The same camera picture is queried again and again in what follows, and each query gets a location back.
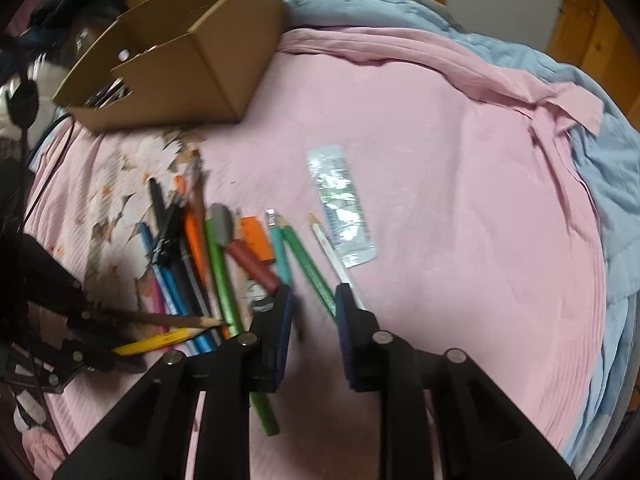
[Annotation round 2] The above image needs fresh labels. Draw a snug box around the grey eraser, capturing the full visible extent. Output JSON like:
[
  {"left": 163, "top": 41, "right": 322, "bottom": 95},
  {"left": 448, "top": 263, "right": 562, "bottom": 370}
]
[{"left": 206, "top": 203, "right": 236, "bottom": 247}]

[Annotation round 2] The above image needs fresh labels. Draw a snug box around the dark green pencil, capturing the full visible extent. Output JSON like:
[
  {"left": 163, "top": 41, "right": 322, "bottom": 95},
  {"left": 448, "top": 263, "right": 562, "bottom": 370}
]
[{"left": 276, "top": 215, "right": 337, "bottom": 320}]

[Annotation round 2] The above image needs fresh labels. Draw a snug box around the light blue blanket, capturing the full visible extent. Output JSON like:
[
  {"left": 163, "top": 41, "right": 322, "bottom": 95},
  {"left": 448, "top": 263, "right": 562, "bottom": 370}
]
[{"left": 440, "top": 5, "right": 640, "bottom": 466}]

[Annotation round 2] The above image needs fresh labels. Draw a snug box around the grey-blue quilted mattress pad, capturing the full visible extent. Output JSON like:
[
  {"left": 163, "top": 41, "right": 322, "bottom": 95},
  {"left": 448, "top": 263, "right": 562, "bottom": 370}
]
[{"left": 279, "top": 0, "right": 451, "bottom": 36}]

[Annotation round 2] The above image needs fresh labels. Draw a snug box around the pink floral blanket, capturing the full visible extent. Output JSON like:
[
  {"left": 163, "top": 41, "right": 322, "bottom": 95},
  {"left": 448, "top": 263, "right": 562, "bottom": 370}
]
[{"left": 20, "top": 27, "right": 608, "bottom": 480}]

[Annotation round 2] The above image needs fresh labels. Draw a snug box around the blue pencil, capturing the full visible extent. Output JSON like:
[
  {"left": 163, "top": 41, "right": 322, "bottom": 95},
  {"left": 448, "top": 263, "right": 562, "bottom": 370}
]
[
  {"left": 138, "top": 222, "right": 213, "bottom": 353},
  {"left": 160, "top": 260, "right": 222, "bottom": 352}
]

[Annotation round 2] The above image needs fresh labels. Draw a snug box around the teal pen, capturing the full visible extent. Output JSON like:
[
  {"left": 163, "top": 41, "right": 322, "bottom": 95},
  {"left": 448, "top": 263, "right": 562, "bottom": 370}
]
[{"left": 265, "top": 208, "right": 294, "bottom": 288}]

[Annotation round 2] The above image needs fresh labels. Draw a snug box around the orange pencil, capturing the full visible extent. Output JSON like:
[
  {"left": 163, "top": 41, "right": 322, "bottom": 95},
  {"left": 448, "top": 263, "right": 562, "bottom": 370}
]
[{"left": 174, "top": 175, "right": 233, "bottom": 341}]

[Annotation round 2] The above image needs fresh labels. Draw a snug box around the dark brown pencil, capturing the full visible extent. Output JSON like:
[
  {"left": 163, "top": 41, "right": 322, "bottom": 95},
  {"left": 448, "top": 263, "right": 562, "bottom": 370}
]
[{"left": 92, "top": 306, "right": 227, "bottom": 330}]

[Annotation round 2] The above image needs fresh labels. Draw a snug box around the light green metallic pencil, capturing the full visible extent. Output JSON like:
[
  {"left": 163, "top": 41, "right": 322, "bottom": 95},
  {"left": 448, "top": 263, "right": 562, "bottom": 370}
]
[{"left": 204, "top": 217, "right": 281, "bottom": 437}]

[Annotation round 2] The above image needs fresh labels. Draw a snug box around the brown cardboard box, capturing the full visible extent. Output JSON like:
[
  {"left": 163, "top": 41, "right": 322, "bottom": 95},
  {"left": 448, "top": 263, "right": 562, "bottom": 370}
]
[{"left": 52, "top": 0, "right": 286, "bottom": 133}]

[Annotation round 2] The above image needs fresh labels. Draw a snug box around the heap of pens in box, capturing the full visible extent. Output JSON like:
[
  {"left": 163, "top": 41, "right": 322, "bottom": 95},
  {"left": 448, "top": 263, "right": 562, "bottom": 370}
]
[{"left": 82, "top": 45, "right": 161, "bottom": 111}]

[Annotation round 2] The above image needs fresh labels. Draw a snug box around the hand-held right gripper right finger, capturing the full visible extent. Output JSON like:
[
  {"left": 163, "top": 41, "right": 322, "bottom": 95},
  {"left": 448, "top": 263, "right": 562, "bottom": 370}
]
[{"left": 334, "top": 282, "right": 578, "bottom": 480}]

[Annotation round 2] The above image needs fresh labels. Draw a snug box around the yellow pencil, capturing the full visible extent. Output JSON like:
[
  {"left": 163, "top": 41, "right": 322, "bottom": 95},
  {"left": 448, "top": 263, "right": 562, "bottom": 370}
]
[{"left": 112, "top": 327, "right": 206, "bottom": 358}]

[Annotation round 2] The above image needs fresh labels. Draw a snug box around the wooden bed frame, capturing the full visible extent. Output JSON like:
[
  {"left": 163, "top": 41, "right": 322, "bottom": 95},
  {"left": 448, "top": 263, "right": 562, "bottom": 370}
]
[{"left": 222, "top": 0, "right": 640, "bottom": 106}]

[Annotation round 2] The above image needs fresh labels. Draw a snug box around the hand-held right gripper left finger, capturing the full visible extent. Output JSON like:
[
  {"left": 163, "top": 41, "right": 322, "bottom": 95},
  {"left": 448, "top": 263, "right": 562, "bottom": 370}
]
[{"left": 52, "top": 284, "right": 296, "bottom": 480}]

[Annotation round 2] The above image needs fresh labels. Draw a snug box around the dark red tube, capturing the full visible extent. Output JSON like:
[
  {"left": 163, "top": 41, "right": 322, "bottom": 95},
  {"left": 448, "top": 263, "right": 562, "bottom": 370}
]
[{"left": 227, "top": 241, "right": 282, "bottom": 295}]

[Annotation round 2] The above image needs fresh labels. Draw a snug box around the white pencil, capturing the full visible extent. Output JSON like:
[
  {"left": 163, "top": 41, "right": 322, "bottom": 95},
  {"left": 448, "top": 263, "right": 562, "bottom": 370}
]
[{"left": 306, "top": 213, "right": 373, "bottom": 313}]

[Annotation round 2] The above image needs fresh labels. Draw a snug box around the black marker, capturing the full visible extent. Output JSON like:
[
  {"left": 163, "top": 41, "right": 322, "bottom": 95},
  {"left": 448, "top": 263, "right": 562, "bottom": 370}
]
[{"left": 149, "top": 179, "right": 168, "bottom": 238}]

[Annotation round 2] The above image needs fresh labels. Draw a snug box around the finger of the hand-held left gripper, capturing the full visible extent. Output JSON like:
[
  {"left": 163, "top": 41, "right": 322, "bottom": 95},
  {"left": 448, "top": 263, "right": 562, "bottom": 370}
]
[
  {"left": 17, "top": 232, "right": 126, "bottom": 341},
  {"left": 10, "top": 337, "right": 148, "bottom": 393}
]

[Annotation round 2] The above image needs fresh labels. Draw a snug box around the clear plastic packet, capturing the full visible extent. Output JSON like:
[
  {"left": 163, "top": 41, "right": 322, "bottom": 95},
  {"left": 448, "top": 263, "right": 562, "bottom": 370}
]
[{"left": 306, "top": 145, "right": 377, "bottom": 268}]

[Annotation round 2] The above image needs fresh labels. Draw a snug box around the black printed clip pen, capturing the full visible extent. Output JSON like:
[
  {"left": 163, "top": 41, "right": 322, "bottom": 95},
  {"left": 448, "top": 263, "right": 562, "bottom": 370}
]
[{"left": 152, "top": 205, "right": 191, "bottom": 267}]

